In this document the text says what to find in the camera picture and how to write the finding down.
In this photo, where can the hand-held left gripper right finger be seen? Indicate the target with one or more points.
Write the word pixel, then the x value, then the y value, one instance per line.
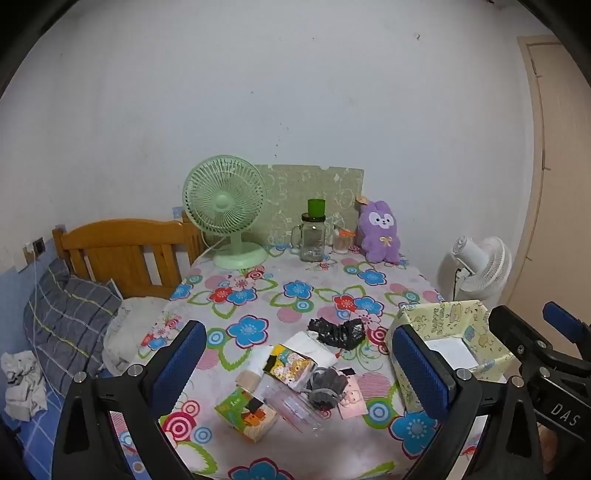
pixel 420 369

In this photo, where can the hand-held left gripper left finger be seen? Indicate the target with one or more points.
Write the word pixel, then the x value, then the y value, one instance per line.
pixel 180 364

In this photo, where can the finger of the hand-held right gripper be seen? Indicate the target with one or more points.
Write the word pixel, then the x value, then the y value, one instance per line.
pixel 517 332
pixel 561 318

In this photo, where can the yellow patterned box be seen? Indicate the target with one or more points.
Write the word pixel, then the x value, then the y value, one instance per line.
pixel 438 318

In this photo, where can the beige white roll packet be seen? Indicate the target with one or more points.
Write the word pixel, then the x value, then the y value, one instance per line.
pixel 253 374

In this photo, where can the pink card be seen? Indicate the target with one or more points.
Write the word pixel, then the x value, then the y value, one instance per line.
pixel 353 401

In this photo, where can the green orange packet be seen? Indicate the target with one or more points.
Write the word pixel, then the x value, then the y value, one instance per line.
pixel 244 415

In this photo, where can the black plastic bag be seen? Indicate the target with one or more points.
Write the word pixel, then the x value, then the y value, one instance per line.
pixel 337 333

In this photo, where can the white plastic bag bundle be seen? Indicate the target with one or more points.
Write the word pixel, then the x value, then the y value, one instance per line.
pixel 321 355

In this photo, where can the colourful snack packet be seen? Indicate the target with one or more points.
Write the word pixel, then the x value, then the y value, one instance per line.
pixel 288 364

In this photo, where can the clear zip bag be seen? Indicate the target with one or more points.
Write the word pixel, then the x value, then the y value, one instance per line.
pixel 291 401

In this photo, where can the person's right hand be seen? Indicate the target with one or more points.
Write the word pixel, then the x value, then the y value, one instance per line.
pixel 547 445

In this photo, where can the white bedding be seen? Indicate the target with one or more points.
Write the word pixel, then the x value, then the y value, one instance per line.
pixel 134 323

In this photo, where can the white standing fan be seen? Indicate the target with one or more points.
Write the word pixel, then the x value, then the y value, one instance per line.
pixel 485 267

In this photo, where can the grey plaid pillow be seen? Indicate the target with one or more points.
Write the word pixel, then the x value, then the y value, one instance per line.
pixel 69 318

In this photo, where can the wooden bed headboard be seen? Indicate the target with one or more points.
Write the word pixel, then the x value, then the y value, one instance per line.
pixel 115 249

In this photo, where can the beige door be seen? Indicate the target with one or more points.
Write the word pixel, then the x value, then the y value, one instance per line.
pixel 563 184

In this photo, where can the purple plush bunny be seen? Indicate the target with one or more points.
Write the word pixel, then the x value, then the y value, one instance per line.
pixel 381 230

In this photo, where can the cotton swab jar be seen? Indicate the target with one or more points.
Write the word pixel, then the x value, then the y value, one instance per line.
pixel 344 242

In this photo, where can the crumpled white cloth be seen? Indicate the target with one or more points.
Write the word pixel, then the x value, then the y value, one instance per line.
pixel 23 387

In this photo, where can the green desk fan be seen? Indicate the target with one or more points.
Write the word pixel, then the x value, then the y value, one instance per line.
pixel 221 203

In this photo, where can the glass jar mug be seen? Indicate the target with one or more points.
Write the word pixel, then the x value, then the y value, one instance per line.
pixel 311 242

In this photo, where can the blue checked bed sheet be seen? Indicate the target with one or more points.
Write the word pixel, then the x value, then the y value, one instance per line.
pixel 32 443

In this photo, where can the green plastic cap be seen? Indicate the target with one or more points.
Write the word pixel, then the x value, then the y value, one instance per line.
pixel 316 206

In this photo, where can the green patterned board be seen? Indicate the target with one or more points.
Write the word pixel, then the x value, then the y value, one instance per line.
pixel 300 184

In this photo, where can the wall socket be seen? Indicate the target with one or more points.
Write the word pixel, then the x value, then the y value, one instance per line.
pixel 37 247

